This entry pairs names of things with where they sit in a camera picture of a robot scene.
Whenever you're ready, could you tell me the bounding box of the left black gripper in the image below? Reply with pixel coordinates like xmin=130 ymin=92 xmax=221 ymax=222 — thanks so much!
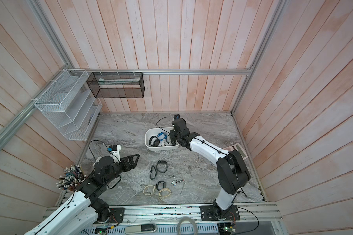
xmin=104 ymin=154 xmax=140 ymax=185

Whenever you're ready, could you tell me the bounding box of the blue band watch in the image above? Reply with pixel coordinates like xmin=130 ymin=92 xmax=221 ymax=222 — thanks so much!
xmin=157 ymin=132 xmax=168 ymax=141

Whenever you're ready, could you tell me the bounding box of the black sport watch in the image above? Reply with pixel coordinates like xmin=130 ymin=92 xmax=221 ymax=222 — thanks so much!
xmin=148 ymin=136 xmax=160 ymax=147

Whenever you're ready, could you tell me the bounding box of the black watch long strap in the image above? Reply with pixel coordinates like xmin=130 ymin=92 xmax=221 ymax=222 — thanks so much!
xmin=156 ymin=160 xmax=168 ymax=174

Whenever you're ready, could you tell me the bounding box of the small black band watch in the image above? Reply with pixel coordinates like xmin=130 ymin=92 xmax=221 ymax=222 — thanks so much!
xmin=156 ymin=181 xmax=167 ymax=191

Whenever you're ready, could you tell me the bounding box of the yellow cream band watch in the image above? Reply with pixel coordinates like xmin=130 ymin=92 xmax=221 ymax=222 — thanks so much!
xmin=158 ymin=188 xmax=172 ymax=199

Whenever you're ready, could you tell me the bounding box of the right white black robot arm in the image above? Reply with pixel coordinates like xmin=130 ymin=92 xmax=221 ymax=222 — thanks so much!
xmin=170 ymin=115 xmax=251 ymax=221

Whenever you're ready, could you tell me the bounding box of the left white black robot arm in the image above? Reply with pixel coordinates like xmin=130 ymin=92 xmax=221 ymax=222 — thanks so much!
xmin=26 ymin=154 xmax=140 ymax=235

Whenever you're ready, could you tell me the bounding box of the white plastic storage box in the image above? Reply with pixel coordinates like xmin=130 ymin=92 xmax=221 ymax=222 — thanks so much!
xmin=145 ymin=127 xmax=179 ymax=151

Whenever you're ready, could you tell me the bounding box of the pink white calculator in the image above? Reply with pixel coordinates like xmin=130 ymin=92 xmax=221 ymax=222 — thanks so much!
xmin=224 ymin=143 xmax=248 ymax=160

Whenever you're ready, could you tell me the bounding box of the red cup of pens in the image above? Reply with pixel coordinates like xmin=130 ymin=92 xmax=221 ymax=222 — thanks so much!
xmin=56 ymin=165 xmax=87 ymax=191

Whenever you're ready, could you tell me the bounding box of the grey black handheld device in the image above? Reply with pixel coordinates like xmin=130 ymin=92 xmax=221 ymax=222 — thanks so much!
xmin=125 ymin=223 xmax=157 ymax=235

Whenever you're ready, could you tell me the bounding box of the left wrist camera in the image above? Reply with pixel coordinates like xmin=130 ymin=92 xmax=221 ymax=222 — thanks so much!
xmin=108 ymin=145 xmax=121 ymax=163

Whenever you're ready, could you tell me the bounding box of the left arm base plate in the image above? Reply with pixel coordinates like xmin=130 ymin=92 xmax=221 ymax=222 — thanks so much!
xmin=97 ymin=208 xmax=125 ymax=224

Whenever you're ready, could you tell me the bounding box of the grey coiled hose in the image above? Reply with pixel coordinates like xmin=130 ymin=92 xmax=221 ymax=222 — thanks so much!
xmin=176 ymin=216 xmax=198 ymax=235

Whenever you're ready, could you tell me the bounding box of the black mesh wall basket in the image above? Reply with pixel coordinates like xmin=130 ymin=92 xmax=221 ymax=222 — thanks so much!
xmin=87 ymin=71 xmax=145 ymax=99

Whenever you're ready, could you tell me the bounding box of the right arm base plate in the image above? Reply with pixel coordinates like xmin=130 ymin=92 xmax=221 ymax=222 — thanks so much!
xmin=200 ymin=205 xmax=240 ymax=222

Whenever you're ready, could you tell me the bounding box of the white wire mesh shelf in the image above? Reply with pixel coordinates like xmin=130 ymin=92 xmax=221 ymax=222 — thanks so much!
xmin=35 ymin=69 xmax=102 ymax=141

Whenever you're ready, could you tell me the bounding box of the horizontal aluminium rail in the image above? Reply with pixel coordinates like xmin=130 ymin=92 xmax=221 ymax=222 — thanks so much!
xmin=85 ymin=69 xmax=252 ymax=75

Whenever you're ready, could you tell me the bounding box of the front aluminium mounting rail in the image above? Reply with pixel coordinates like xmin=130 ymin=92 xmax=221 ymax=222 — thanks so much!
xmin=120 ymin=203 xmax=283 ymax=227

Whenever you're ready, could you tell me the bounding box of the left aluminium frame rail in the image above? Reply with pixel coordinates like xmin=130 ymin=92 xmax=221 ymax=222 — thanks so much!
xmin=0 ymin=64 xmax=71 ymax=151

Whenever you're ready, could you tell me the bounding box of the right aluminium frame post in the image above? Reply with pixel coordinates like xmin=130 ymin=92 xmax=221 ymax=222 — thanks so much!
xmin=231 ymin=0 xmax=289 ymax=115

